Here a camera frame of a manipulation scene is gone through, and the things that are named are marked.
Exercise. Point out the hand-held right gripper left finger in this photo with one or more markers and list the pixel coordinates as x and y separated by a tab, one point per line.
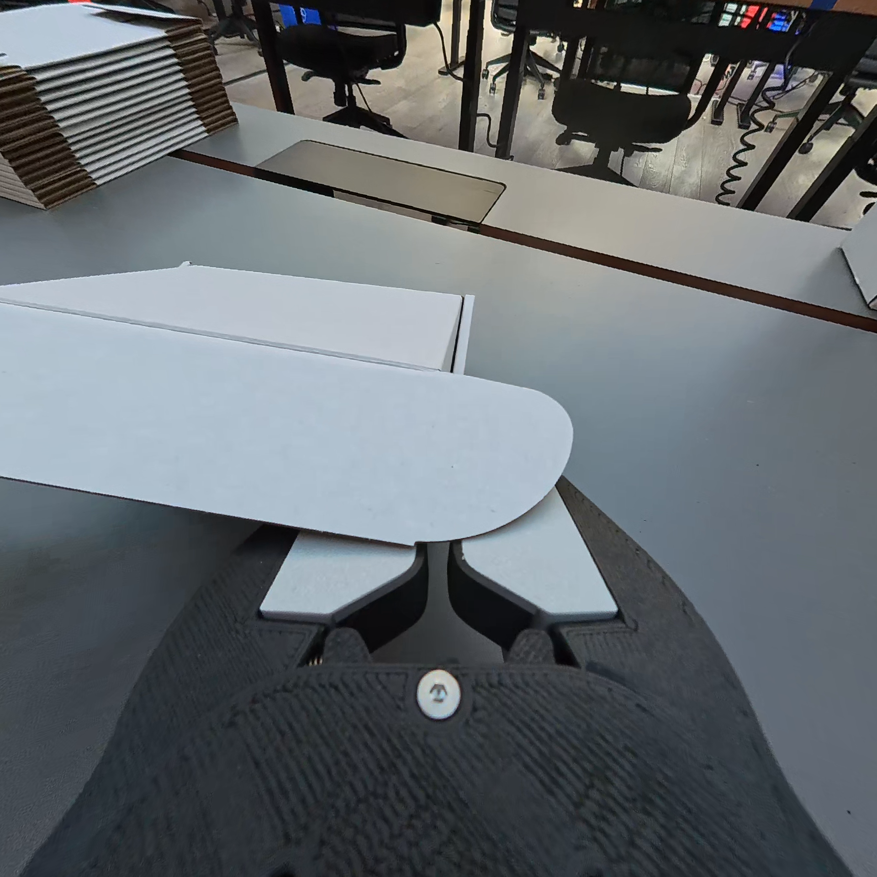
329	575

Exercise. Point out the black office chair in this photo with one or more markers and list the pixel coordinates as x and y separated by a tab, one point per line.
342	41
616	109
541	68

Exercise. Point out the white cardboard box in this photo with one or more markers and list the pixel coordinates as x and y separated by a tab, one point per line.
274	425

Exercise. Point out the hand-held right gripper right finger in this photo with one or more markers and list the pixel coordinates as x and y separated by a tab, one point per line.
548	562

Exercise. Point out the stack of white boxes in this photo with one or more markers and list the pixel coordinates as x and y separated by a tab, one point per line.
864	267

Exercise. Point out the stack of flat cardboard sheets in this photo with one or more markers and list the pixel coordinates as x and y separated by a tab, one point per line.
103	89

